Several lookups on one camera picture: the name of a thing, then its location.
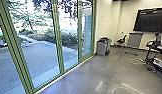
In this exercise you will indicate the grey trash bin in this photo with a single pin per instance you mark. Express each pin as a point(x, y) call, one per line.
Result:
point(102, 47)

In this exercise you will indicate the green lid trash bin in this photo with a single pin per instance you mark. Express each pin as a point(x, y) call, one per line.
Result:
point(108, 41)

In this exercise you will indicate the green outdoor hedge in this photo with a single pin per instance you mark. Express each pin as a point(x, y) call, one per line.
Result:
point(62, 37)

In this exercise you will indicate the black office chair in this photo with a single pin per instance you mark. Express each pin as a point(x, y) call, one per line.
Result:
point(121, 40)

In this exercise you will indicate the grey folding table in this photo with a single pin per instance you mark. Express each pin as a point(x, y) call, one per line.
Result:
point(134, 40)

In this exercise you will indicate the green framed glass wall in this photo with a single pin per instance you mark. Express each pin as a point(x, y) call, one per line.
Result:
point(57, 36)

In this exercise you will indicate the white wall switch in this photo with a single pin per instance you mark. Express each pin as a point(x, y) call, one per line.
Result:
point(102, 15)

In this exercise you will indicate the black wall screen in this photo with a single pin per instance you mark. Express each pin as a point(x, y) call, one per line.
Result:
point(151, 20)

